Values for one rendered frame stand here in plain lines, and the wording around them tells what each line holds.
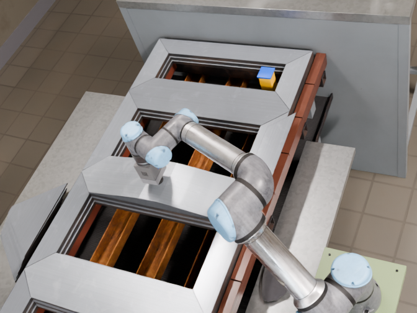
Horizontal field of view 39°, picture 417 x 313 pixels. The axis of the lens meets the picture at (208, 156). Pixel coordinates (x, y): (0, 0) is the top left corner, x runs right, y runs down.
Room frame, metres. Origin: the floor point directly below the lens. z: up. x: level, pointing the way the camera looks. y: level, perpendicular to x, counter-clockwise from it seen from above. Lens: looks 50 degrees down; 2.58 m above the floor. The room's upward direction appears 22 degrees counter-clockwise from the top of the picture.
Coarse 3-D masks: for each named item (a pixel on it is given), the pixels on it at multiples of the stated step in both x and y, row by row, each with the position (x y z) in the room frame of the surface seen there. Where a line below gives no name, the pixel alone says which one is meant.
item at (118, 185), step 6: (126, 162) 1.56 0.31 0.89; (132, 162) 1.54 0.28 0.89; (120, 168) 1.54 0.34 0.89; (126, 168) 1.53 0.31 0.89; (132, 168) 1.51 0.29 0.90; (120, 174) 1.51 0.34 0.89; (126, 174) 1.50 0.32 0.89; (132, 174) 1.48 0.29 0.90; (114, 180) 1.50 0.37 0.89; (120, 180) 1.48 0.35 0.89; (126, 180) 1.47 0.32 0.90; (114, 186) 1.47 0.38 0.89; (120, 186) 1.45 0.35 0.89; (126, 186) 1.44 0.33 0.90; (108, 192) 1.45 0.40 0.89; (114, 192) 1.44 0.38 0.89; (120, 192) 1.42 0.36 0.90
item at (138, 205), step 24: (168, 72) 2.05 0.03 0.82; (168, 120) 1.75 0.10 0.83; (216, 120) 1.62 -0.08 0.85; (120, 144) 1.70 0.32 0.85; (168, 216) 1.28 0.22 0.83; (192, 216) 1.22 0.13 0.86; (72, 240) 1.35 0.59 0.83; (24, 312) 1.11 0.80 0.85; (72, 312) 1.05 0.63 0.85; (216, 312) 0.86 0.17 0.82
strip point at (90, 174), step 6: (108, 156) 1.64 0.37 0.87; (102, 162) 1.62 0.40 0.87; (90, 168) 1.62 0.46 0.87; (96, 168) 1.61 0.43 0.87; (84, 174) 1.61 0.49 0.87; (90, 174) 1.59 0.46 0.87; (96, 174) 1.58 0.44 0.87; (84, 180) 1.57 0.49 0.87; (90, 180) 1.56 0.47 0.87; (90, 186) 1.53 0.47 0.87
